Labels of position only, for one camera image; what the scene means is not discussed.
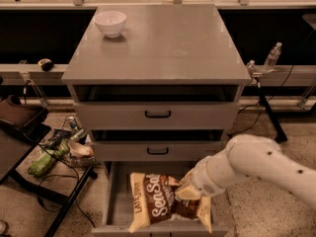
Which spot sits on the grey middle drawer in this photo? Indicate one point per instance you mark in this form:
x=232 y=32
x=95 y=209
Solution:
x=156 y=145

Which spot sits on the clear plastic water bottle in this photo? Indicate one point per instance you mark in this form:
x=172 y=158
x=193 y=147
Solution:
x=272 y=57

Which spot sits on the small bowl on floor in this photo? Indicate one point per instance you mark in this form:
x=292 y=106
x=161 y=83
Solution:
x=78 y=150

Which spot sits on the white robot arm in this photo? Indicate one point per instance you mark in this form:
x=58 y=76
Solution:
x=247 y=156

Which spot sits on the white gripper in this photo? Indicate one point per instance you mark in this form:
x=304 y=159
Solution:
x=201 y=181

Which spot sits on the dark brown tray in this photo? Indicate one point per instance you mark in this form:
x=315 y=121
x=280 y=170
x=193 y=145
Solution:
x=18 y=119

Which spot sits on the grey top drawer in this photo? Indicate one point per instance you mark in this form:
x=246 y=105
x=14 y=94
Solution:
x=156 y=106

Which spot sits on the soda can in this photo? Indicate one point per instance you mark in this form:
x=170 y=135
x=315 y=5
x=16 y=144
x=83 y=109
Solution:
x=72 y=123

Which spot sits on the grey bottom drawer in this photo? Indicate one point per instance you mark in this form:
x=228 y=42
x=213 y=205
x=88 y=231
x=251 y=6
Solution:
x=118 y=211

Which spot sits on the brown sea salt chip bag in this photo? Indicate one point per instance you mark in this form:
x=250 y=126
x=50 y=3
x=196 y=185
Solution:
x=154 y=200

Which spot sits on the green chip bag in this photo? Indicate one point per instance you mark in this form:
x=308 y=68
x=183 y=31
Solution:
x=50 y=154

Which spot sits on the small black yellow device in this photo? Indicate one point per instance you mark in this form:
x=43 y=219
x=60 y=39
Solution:
x=45 y=64

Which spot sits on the grey drawer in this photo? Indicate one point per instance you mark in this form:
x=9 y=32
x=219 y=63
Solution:
x=156 y=145
x=156 y=106
x=118 y=211

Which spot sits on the black tripod stand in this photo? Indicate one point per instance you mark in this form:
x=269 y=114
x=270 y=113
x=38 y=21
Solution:
x=256 y=74

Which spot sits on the black side table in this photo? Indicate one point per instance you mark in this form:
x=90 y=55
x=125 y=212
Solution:
x=15 y=148

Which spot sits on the white ceramic bowl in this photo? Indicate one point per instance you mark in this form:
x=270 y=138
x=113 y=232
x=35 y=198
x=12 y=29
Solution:
x=110 y=23

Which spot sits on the grey drawer cabinet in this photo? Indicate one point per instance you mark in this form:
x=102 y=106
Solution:
x=160 y=45

